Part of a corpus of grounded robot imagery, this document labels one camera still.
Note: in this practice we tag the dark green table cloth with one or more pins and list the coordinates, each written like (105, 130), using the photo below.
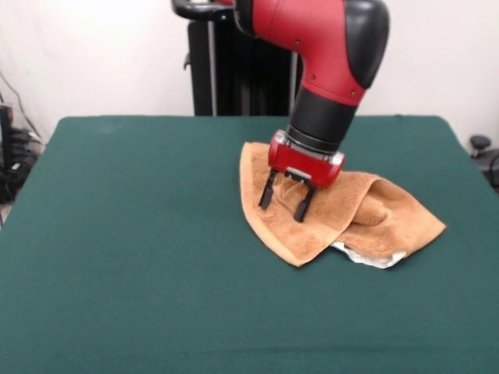
(117, 272)

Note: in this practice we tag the orange terry towel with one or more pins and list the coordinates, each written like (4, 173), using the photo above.
(339, 210)

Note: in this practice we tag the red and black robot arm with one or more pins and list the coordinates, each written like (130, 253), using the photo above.
(335, 58)

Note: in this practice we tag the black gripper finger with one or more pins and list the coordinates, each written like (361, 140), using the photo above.
(268, 195)
(303, 206)

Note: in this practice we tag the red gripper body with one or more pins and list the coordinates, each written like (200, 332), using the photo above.
(300, 163)

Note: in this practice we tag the black office chair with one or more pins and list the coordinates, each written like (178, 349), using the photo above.
(483, 148)

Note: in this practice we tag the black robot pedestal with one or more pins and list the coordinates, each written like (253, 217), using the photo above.
(200, 78)

